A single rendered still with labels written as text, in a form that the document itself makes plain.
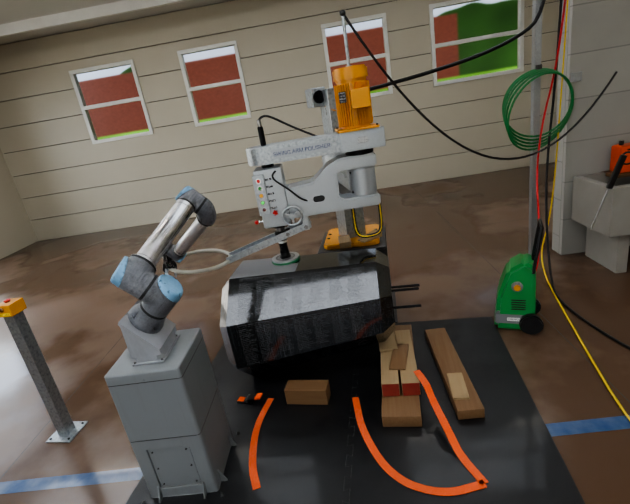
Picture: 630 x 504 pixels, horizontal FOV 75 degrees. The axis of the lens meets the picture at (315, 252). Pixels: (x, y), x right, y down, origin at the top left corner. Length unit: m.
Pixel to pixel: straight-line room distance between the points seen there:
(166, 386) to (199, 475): 0.61
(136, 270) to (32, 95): 8.72
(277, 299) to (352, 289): 0.53
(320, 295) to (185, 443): 1.21
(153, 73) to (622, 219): 8.20
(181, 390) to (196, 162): 7.48
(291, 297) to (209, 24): 7.15
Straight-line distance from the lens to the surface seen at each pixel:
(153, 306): 2.25
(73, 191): 10.66
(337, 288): 2.86
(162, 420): 2.47
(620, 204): 4.55
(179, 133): 9.44
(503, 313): 3.67
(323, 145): 2.90
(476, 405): 2.88
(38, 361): 3.47
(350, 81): 2.92
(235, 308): 2.99
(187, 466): 2.66
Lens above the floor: 1.97
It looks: 20 degrees down
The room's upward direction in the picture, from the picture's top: 10 degrees counter-clockwise
